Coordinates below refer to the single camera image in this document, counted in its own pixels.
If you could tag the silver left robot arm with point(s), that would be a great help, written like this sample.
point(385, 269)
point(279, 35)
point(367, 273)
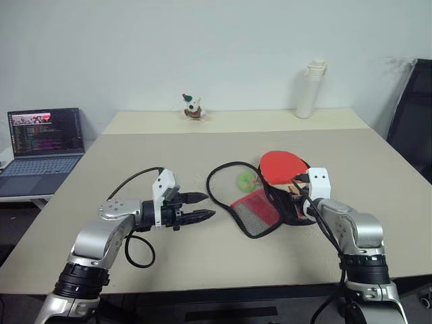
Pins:
point(101, 233)

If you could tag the white water bottle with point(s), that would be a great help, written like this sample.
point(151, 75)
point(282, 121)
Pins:
point(308, 91)

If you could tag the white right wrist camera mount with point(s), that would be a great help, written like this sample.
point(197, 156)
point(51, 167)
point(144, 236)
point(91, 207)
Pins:
point(319, 184)

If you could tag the grey open laptop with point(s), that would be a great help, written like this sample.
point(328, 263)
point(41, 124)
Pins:
point(40, 162)

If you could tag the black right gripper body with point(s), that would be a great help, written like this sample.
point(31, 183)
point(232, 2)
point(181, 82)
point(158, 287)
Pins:
point(299, 206)

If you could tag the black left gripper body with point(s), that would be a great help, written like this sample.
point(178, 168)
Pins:
point(171, 215)

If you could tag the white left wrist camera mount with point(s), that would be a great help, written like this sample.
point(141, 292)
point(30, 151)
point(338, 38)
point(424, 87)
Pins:
point(163, 182)

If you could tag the red table tennis paddle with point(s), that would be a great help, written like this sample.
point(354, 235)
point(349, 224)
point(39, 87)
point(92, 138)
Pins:
point(281, 167)

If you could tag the black office chair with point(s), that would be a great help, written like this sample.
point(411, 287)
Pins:
point(413, 118)

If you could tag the white side table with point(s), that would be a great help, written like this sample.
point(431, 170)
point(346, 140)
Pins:
point(20, 198)

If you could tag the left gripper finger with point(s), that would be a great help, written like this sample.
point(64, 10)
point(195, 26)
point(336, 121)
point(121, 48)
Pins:
point(195, 197)
point(199, 216)

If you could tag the small white plush dog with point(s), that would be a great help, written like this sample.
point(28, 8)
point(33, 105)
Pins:
point(193, 108)

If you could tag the red black paddle case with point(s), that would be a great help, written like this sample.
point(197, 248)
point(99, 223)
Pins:
point(256, 212)

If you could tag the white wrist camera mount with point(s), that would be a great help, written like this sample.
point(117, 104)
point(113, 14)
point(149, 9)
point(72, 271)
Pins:
point(319, 184)
point(163, 182)

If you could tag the green fuzzy ball charm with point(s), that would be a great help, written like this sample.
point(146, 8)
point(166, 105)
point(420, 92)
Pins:
point(243, 180)

